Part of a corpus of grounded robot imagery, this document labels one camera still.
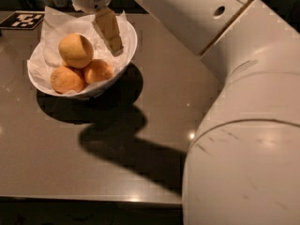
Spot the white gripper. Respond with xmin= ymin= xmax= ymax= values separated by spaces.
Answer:
xmin=71 ymin=0 xmax=124 ymax=56

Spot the yellow orange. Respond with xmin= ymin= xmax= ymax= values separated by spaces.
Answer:
xmin=58 ymin=33 xmax=94 ymax=68

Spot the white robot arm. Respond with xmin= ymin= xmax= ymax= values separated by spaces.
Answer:
xmin=135 ymin=0 xmax=300 ymax=225

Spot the white bowl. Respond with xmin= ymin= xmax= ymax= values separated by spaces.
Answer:
xmin=27 ymin=13 xmax=139 ymax=99

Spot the right orange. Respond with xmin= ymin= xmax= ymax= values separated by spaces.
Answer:
xmin=83 ymin=59 xmax=113 ymax=84

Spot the front left orange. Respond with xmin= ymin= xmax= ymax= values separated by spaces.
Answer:
xmin=51 ymin=66 xmax=85 ymax=94

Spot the white paper liner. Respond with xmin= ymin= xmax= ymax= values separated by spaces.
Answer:
xmin=27 ymin=6 xmax=133 ymax=96

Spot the black white marker tag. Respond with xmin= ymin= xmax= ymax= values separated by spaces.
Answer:
xmin=0 ymin=11 xmax=44 ymax=30

